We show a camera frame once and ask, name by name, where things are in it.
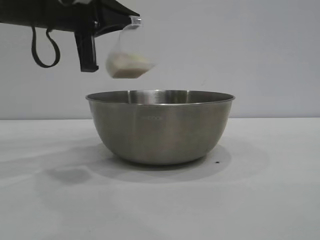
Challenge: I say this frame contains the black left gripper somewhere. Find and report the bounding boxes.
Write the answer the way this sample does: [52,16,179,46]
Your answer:
[0,0,141,73]

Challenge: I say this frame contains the clear plastic measuring cup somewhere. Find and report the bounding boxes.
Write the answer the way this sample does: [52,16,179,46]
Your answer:
[104,16,157,80]

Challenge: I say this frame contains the white rice grains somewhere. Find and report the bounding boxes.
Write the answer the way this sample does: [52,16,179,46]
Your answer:
[106,52,156,80]

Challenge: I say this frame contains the stainless steel mixing bowl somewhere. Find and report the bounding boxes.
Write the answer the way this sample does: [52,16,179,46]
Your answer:
[85,89,237,166]

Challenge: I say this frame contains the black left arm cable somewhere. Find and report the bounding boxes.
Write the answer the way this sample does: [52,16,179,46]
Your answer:
[31,26,61,68]

